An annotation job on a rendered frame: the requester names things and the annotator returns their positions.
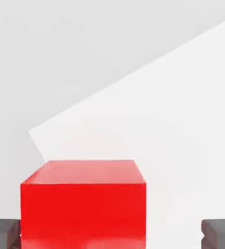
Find small red cube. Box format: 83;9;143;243
20;160;147;249

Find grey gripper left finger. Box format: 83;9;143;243
0;219;22;249

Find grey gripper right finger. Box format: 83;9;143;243
201;218;225;249

